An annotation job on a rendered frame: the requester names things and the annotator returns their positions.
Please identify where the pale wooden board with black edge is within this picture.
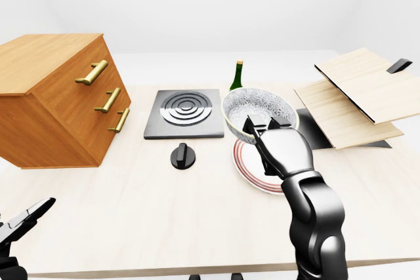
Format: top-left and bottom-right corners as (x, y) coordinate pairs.
(314, 47), (420, 126)

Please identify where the round black stove knob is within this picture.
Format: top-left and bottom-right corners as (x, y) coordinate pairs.
(170, 142), (198, 171)

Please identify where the white plate with red rings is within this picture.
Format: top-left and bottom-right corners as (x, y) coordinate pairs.
(232, 138), (287, 195)

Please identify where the medium brass drawer handle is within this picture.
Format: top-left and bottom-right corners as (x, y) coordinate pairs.
(94, 87), (122, 114)

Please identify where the small black block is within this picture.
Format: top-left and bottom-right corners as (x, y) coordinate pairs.
(386, 58), (414, 75)

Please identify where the large wooden cabinet drawer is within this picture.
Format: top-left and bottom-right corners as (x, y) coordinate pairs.
(27, 34), (117, 125)

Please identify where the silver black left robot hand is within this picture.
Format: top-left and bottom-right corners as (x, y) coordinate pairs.
(0, 197), (57, 258)

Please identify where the flat dark stove plate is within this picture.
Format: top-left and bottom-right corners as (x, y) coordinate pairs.
(143, 89), (226, 140)

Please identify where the flat black base panel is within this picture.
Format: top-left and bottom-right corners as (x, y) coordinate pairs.
(295, 108), (393, 151)

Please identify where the short brass drawer handle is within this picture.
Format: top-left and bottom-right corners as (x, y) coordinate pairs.
(108, 108), (131, 134)

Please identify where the wooden cabinet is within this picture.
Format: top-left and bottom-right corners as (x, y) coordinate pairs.
(0, 33), (133, 170)

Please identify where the patterned white bowl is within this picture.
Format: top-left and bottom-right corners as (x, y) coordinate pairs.
(222, 87), (301, 146)

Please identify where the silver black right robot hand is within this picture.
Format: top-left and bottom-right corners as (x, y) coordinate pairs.
(241, 114), (315, 182)

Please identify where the medium wooden cabinet drawer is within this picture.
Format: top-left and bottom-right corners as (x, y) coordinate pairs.
(57, 62), (127, 149)

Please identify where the green wine bottle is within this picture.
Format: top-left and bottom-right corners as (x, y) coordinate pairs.
(228, 60), (247, 92)

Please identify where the small wooden cabinet drawer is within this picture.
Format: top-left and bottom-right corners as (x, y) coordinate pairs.
(80, 83), (133, 167)

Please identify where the long brass drawer handle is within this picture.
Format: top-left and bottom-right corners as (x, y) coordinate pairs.
(75, 59), (110, 87)

